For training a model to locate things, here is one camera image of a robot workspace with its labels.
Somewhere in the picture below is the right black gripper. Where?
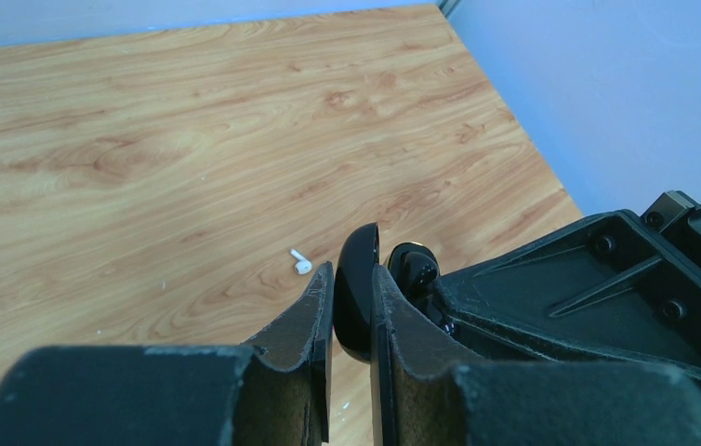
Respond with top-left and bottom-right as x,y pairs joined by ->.
436,190 -> 701,381

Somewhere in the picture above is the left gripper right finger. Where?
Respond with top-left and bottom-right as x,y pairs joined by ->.
371,266 -> 701,445

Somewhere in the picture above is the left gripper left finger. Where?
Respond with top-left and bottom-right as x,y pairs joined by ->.
0,263 -> 334,445

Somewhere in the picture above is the black charging case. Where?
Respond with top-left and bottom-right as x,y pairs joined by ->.
333,223 -> 454,362

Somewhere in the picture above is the white earbud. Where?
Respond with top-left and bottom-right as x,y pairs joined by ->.
289,248 -> 313,275

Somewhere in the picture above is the left corner aluminium post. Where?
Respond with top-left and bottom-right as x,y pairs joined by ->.
436,0 -> 461,18

